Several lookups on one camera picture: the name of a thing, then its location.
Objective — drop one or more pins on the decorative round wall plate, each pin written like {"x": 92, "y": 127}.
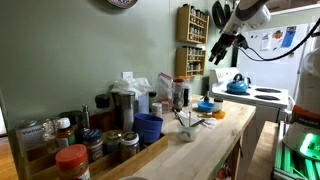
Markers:
{"x": 122, "y": 2}

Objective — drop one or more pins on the clear zip bag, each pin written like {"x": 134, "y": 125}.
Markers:
{"x": 164, "y": 90}

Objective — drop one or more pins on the tall stainless steel grinder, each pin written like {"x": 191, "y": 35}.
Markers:
{"x": 127, "y": 110}

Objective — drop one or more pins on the spice jar white cap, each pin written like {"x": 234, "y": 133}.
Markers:
{"x": 65, "y": 133}

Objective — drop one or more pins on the spice jar gold lid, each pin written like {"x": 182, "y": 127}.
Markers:
{"x": 113, "y": 141}

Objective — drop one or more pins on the white refrigerator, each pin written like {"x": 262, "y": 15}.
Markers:
{"x": 270, "y": 73}

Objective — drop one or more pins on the large spice jar red lid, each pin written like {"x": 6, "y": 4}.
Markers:
{"x": 72, "y": 163}

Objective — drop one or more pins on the small blue bowl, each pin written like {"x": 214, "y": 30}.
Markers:
{"x": 205, "y": 107}

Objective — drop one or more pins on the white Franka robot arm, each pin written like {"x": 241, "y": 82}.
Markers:
{"x": 250, "y": 13}

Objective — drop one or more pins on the spice jar grey lid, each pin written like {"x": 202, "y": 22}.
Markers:
{"x": 129, "y": 146}

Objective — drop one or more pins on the metal robot mount green light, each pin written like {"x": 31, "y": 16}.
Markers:
{"x": 293, "y": 160}

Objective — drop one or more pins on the white electric stove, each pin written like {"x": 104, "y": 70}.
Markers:
{"x": 266, "y": 103}

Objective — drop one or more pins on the small orange-lidded cup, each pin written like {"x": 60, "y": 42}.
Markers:
{"x": 218, "y": 105}

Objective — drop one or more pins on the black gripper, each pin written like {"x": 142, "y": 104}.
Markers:
{"x": 229, "y": 40}

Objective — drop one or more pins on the wooden spice rack with jars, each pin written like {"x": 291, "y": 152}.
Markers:
{"x": 190, "y": 61}
{"x": 192, "y": 25}

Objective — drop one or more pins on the white wall outlet plate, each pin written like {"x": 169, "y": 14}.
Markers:
{"x": 127, "y": 75}

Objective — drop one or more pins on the dark bottle black cap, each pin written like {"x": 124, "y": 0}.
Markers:
{"x": 101, "y": 116}

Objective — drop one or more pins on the wooden tray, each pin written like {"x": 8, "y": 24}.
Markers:
{"x": 133, "y": 160}

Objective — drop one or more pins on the stacked dark blue bowls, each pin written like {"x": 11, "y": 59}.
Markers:
{"x": 147, "y": 128}

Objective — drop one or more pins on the small steel shaker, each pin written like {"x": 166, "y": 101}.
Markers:
{"x": 86, "y": 116}

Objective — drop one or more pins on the blue paper on refrigerator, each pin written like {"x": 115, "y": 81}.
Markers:
{"x": 288, "y": 36}

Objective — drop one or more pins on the orange plastic lid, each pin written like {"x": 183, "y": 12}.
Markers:
{"x": 218, "y": 115}

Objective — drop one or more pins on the spice jar blue lid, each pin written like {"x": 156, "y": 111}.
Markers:
{"x": 93, "y": 145}

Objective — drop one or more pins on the crumpled white plastic bag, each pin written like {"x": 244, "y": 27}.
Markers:
{"x": 131, "y": 86}

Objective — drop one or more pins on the white paper on refrigerator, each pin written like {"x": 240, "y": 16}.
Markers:
{"x": 265, "y": 41}

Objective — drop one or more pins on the hanging black frying pan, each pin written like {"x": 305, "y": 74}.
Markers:
{"x": 218, "y": 15}

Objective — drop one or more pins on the clear plastic bowl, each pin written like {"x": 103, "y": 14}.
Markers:
{"x": 188, "y": 134}

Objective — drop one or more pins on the metal measuring spoon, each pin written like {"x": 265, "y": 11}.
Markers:
{"x": 178, "y": 117}

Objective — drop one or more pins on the small white bottle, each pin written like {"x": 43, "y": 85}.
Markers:
{"x": 157, "y": 110}

